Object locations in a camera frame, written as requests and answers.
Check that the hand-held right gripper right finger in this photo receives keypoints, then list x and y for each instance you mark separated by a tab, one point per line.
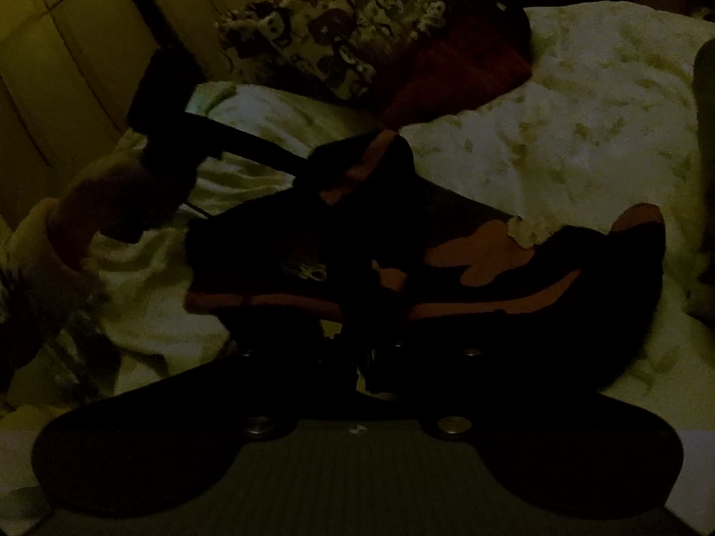
385	365

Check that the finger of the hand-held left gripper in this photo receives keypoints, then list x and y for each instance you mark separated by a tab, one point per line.
251	145

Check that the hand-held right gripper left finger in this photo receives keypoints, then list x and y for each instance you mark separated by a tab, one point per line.
346	363

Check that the black and orange garment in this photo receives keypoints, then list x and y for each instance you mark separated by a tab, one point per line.
503	290

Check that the person's left forearm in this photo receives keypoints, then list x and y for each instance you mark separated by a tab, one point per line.
28	268

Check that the person's left hand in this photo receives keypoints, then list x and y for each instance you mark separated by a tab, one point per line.
111	206

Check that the wooden wardrobe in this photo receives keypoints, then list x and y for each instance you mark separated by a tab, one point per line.
72	39

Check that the floral pillow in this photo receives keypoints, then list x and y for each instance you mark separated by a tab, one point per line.
335	28

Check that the dark red pillow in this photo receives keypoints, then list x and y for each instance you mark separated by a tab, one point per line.
463	72

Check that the white patterned blanket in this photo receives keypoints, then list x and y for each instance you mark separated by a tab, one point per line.
586	95

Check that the dark green cloth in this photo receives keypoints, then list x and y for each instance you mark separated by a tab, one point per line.
705	95

